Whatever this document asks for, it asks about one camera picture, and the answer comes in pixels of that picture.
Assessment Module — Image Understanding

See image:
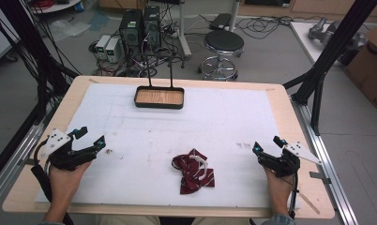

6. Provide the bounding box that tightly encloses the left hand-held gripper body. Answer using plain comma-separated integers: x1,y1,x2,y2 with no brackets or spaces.
39,127,100,173

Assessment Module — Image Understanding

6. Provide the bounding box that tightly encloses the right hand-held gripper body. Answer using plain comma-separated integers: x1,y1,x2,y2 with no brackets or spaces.
257,142,323,178

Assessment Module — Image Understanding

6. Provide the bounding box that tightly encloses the dark red striped bow tie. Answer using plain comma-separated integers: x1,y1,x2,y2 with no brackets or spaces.
171,147,216,196

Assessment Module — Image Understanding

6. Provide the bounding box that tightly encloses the black tray with hanger rack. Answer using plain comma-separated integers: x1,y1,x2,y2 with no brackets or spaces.
133,52,186,111

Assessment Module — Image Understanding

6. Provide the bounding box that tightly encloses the person's right hand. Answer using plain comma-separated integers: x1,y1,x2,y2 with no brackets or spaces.
264,167,294,208

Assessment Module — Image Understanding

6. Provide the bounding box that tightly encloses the person's left hand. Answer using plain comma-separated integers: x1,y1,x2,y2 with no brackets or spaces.
48,160,92,206

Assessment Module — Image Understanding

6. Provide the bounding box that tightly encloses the thin wooden strip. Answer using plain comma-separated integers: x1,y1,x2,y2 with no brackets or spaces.
296,190,322,216

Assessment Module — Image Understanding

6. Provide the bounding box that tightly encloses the white foam mat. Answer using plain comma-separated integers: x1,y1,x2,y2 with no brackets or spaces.
34,82,301,210

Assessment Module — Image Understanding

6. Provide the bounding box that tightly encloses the white power supply unit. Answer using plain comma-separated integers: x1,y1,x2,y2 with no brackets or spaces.
104,37,122,65
94,34,113,61

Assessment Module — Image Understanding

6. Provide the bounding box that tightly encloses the white floor board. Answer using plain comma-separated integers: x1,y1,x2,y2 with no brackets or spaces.
289,20,345,68

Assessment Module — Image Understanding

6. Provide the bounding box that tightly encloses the black round stool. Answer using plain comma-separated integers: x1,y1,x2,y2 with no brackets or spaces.
197,29,246,82

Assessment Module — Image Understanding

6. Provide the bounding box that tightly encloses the brown cardboard box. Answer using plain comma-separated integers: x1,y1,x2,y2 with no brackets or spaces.
343,21,377,111

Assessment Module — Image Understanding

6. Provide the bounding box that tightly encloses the black computer tower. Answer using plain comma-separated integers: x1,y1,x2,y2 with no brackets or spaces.
118,8,144,49
142,5,162,50

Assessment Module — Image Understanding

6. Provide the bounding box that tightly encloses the grey machine part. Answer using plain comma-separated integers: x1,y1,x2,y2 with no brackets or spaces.
307,16,368,49

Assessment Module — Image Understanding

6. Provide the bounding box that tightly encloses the black flat box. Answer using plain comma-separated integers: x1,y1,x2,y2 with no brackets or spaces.
208,12,234,32

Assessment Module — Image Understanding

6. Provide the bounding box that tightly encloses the white table leg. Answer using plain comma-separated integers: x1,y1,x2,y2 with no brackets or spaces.
176,0,194,61

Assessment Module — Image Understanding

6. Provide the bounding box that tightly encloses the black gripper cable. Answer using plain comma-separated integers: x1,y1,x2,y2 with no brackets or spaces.
287,172,301,220
32,135,53,176

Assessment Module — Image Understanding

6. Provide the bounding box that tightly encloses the black wrist strap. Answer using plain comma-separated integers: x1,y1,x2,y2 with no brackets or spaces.
30,163,76,225

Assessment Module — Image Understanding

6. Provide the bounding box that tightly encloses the grey metal bracket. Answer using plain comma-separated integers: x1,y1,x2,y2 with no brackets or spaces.
309,171,332,186
18,157,37,167

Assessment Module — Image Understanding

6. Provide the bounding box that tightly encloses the aluminium rail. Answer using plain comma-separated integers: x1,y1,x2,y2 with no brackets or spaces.
290,95,360,225
0,102,63,214

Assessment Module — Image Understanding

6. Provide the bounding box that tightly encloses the black metal frame stand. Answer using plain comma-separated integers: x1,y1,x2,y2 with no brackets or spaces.
282,0,377,137
0,0,82,186

